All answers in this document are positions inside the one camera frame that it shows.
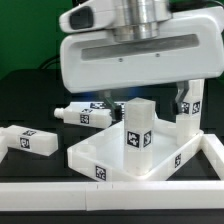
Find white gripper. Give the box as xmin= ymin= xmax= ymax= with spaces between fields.
xmin=61 ymin=15 xmax=224 ymax=121

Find white desk top tray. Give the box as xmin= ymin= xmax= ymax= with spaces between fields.
xmin=67 ymin=115 xmax=203 ymax=182

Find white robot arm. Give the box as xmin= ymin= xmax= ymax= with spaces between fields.
xmin=59 ymin=0 xmax=224 ymax=114

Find white sheet with tags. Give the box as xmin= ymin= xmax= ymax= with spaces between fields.
xmin=90 ymin=101 xmax=126 ymax=120

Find white right obstacle bar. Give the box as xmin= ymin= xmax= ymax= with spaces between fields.
xmin=201 ymin=134 xmax=224 ymax=181

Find white obstacle bar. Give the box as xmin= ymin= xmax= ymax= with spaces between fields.
xmin=201 ymin=134 xmax=224 ymax=181
xmin=0 ymin=136 xmax=8 ymax=163
xmin=0 ymin=181 xmax=224 ymax=211

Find white front obstacle bar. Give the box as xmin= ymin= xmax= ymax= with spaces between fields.
xmin=0 ymin=181 xmax=224 ymax=211

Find white left obstacle bar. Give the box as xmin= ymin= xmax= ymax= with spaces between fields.
xmin=0 ymin=136 xmax=8 ymax=163

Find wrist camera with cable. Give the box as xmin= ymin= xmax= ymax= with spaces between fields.
xmin=59 ymin=0 xmax=115 ymax=33

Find black cables at base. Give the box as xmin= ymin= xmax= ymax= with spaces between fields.
xmin=38 ymin=54 xmax=63 ymax=70

